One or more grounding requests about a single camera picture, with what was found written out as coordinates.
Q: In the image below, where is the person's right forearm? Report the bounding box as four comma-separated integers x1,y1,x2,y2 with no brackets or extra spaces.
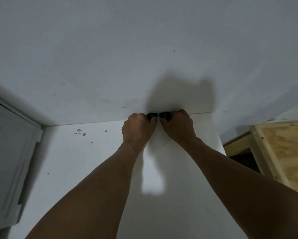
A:
181,138,298,239

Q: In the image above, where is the white cabinet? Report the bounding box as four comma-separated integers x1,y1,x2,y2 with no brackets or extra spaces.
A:
8,112,242,239

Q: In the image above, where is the person's right hand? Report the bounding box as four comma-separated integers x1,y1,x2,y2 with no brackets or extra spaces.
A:
159,109,199,148

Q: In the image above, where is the person's left forearm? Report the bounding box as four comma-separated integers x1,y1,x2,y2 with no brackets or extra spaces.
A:
25,142,146,239

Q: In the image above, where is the white panelled door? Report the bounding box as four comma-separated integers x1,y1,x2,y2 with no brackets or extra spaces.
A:
0,93,44,233

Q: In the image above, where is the person's left hand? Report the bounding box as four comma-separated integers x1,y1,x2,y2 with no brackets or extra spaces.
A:
121,113,157,154

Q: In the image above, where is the plywood wooden crate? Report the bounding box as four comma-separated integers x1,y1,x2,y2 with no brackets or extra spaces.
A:
223,121,298,192

